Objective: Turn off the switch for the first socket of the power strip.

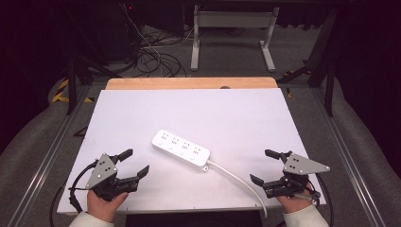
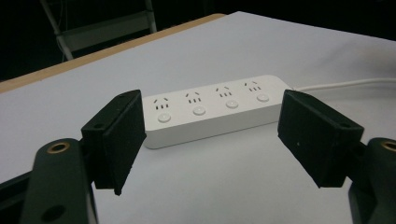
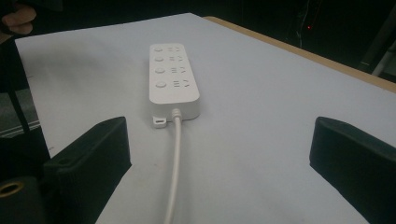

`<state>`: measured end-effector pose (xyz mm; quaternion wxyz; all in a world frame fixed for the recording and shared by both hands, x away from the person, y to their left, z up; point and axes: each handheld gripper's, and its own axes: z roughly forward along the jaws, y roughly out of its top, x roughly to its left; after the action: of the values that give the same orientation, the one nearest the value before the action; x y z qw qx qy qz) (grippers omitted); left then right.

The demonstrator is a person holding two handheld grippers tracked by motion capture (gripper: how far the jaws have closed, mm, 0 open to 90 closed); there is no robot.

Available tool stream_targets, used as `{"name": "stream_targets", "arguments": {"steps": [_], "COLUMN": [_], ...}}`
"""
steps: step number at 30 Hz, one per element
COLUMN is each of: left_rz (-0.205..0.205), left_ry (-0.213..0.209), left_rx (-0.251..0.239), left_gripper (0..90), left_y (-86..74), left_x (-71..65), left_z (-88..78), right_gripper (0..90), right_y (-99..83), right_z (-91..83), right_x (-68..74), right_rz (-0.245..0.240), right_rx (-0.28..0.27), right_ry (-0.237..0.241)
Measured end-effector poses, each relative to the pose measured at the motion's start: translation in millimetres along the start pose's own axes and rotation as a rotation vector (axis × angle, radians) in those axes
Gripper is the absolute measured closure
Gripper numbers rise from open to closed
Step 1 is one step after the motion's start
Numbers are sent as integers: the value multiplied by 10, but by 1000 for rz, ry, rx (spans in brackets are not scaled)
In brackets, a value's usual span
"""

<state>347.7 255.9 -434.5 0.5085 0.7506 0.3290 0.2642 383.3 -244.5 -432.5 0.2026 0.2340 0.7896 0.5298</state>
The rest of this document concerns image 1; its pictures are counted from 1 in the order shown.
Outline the white board table cover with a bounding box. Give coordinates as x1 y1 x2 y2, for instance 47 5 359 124
57 88 327 216

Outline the person's right hand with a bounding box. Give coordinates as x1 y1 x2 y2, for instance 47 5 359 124
276 183 317 215

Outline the white power strip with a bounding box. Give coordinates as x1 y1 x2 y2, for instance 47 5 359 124
151 129 212 171

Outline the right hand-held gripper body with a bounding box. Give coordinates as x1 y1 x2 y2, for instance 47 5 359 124
262 150 331 201

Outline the white power strip cable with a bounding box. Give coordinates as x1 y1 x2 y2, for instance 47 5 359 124
206 160 269 219

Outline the black metal stand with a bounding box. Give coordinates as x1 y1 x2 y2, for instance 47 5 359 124
64 55 122 116
276 9 339 118

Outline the tangle of black floor cables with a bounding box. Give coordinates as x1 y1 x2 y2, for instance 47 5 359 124
134 27 187 79

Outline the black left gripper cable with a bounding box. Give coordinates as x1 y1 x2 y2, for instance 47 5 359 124
49 160 99 227

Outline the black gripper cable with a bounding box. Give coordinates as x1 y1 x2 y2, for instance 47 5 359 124
306 172 335 227
49 160 99 227

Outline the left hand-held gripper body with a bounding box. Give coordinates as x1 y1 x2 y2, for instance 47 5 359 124
84 152 140 202

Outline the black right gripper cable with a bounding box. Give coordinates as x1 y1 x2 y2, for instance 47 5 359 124
306 172 335 227

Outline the aluminium rail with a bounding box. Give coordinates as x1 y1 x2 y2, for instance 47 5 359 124
310 88 387 227
7 84 93 227

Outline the white metal desk frame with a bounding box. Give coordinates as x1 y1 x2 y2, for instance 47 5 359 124
190 4 281 73

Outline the wooden table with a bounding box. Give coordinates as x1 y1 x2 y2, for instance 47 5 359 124
105 77 279 91

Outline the person's left hand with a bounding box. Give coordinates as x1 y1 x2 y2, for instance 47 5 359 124
86 188 130 223

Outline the thin white floor cable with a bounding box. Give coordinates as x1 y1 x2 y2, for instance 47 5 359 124
122 3 197 59

